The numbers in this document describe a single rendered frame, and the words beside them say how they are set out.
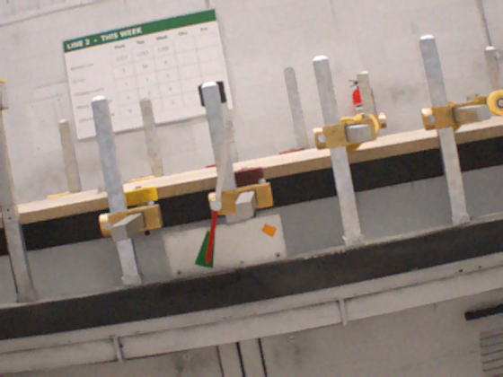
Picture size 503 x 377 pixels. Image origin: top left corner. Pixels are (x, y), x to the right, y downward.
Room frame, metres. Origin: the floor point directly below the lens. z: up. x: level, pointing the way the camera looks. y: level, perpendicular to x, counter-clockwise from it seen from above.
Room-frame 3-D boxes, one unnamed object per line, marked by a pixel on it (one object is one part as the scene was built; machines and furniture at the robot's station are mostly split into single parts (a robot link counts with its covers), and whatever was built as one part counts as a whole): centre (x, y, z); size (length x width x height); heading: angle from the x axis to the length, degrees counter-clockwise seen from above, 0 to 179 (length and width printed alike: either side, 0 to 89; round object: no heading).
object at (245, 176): (2.50, 0.01, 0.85); 0.08 x 0.08 x 0.11
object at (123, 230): (2.35, 0.26, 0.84); 0.43 x 0.03 x 0.04; 178
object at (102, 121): (2.44, 0.30, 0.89); 0.04 x 0.04 x 0.48; 88
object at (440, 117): (2.42, -0.47, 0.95); 0.14 x 0.06 x 0.05; 88
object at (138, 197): (2.54, 0.26, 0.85); 0.08 x 0.08 x 0.11
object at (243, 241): (2.41, 0.08, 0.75); 0.26 x 0.01 x 0.10; 88
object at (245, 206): (2.30, 0.01, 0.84); 0.43 x 0.03 x 0.04; 178
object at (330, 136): (2.42, -0.22, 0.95); 0.14 x 0.06 x 0.05; 88
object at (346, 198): (2.43, -0.20, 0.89); 0.04 x 0.04 x 0.48; 88
